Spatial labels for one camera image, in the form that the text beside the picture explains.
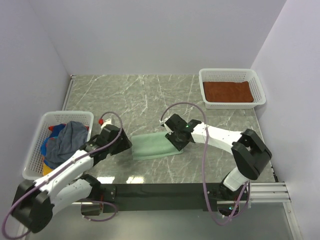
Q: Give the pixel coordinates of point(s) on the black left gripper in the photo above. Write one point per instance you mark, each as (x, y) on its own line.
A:
(124, 143)

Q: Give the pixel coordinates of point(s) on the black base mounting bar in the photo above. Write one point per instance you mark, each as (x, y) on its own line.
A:
(167, 196)

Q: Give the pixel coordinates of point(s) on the aluminium front frame rail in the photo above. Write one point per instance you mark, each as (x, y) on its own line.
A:
(175, 211)

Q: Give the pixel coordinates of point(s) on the aluminium table edge rail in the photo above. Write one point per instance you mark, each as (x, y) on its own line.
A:
(69, 89)

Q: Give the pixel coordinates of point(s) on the red patterned cloth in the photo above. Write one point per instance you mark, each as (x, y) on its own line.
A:
(53, 135)

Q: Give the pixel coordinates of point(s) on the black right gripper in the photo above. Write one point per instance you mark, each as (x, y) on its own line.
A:
(170, 137)

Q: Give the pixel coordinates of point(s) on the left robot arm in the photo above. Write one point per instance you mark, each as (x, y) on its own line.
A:
(55, 185)

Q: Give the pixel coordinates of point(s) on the mint green towel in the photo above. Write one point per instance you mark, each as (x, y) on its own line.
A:
(152, 146)

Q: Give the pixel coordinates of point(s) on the rust brown towel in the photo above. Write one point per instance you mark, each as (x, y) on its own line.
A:
(227, 92)

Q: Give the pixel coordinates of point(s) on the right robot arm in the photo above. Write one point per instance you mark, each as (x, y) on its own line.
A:
(250, 153)

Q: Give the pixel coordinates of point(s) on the white laundry basket with clothes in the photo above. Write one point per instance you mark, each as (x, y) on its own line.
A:
(33, 165)

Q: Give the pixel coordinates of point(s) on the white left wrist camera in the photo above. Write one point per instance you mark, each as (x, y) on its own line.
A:
(103, 123)

